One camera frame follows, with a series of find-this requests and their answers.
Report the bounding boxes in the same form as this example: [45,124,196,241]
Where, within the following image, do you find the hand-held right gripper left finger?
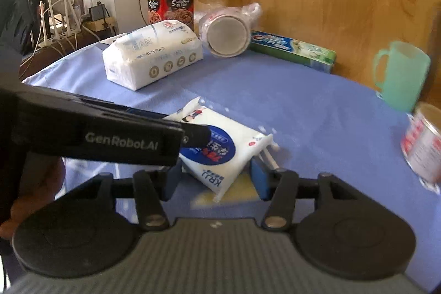
[57,161,183,232]

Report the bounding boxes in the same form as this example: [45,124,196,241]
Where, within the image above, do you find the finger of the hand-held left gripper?
[182,123,212,149]

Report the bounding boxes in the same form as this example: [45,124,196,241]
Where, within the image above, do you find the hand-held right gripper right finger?
[250,158,391,232]

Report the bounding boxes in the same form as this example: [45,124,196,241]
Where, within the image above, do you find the small white blue tissue pack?
[163,96,274,202]

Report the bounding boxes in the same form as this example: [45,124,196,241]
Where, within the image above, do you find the person's left hand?
[0,154,67,241]

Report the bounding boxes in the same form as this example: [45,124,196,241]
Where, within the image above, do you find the white plastic sticks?
[257,142,281,172]

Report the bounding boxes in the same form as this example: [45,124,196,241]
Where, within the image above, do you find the yellow sachet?
[193,173,262,208]

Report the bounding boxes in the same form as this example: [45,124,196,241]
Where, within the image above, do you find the blue tablecloth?
[22,23,441,233]

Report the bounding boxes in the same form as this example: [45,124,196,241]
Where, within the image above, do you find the dark wooden side table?
[20,29,114,81]

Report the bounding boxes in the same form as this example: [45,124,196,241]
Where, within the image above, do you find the large white tissue pack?
[102,20,205,92]

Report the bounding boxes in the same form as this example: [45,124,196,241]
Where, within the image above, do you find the wooden block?
[83,17,119,33]

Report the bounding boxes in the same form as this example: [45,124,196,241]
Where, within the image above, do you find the white router with antennas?
[33,0,81,52]

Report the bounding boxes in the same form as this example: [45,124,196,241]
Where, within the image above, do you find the black power adapter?
[89,3,107,21]

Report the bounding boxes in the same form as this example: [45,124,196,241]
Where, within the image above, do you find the green toothpaste box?
[249,30,337,74]

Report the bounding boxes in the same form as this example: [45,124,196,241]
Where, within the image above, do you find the white nut can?
[400,103,441,195]

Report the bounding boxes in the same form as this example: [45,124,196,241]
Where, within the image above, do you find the mint green plastic mug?
[373,41,432,114]

